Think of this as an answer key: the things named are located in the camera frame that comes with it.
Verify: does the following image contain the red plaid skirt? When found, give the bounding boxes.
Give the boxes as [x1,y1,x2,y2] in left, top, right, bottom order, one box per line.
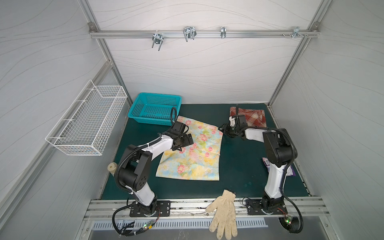
[230,107,267,128]

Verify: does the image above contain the floral skirt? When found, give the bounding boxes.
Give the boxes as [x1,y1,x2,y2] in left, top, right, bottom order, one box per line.
[156,116,223,181]

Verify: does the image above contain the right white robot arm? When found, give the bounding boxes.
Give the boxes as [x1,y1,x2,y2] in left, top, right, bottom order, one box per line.
[219,107,298,200]

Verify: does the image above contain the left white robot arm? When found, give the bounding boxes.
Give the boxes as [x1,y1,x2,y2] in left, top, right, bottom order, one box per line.
[114,107,194,208]

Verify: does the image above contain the green table mat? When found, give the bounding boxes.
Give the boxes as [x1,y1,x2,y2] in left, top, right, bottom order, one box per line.
[100,103,310,200]

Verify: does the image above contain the teal plastic basket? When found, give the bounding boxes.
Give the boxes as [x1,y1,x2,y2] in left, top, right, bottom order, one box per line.
[128,93,182,126]

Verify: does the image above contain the purple snack packet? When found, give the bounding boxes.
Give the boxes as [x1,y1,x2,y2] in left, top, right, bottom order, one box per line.
[262,158,296,177]

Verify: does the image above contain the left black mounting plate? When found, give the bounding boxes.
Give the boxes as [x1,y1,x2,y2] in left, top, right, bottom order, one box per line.
[130,200,171,218]

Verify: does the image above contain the black mounting plate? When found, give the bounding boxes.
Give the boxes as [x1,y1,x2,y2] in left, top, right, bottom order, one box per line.
[242,198,288,216]
[130,200,171,218]

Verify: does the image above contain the beige bottle left side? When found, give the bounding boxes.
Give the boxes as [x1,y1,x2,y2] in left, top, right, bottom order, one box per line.
[107,162,118,176]

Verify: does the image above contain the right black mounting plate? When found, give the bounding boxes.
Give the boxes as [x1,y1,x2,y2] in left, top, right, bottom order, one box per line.
[242,198,288,216]

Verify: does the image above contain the beige knitted glove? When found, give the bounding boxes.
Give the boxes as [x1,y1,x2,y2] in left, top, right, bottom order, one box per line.
[206,190,238,240]

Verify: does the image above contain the small metal clip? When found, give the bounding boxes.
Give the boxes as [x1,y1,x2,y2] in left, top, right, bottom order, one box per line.
[221,27,227,39]

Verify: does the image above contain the metal U-bolt hook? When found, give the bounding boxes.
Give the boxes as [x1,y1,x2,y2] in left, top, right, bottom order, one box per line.
[152,33,164,51]

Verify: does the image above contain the metal double hook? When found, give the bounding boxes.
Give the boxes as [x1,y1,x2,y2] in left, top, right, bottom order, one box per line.
[183,26,197,42]

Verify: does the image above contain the white ventilation grille strip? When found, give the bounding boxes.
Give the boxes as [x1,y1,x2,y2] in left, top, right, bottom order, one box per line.
[92,217,269,231]

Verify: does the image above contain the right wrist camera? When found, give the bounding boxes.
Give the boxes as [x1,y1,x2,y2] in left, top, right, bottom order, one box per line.
[229,116,237,128]

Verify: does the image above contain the white wire wall basket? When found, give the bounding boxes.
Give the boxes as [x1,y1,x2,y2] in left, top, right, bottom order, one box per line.
[46,80,127,156]

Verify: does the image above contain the left base cable bundle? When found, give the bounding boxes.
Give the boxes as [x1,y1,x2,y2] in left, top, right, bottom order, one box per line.
[111,200,161,237]

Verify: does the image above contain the base cable bundle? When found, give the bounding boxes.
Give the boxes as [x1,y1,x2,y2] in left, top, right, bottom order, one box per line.
[278,194,304,234]
[111,200,161,237]

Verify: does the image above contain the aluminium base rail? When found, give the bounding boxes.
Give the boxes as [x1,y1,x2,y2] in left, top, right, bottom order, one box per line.
[84,197,331,220]

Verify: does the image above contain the right base cable bundle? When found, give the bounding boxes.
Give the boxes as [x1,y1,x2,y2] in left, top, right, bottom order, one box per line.
[278,194,304,234]

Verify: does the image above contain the metal bracket with screws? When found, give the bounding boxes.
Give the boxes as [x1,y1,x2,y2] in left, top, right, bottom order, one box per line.
[282,27,309,39]

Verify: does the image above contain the horizontal aluminium rail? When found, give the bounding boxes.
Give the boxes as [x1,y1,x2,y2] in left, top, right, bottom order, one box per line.
[90,29,321,39]

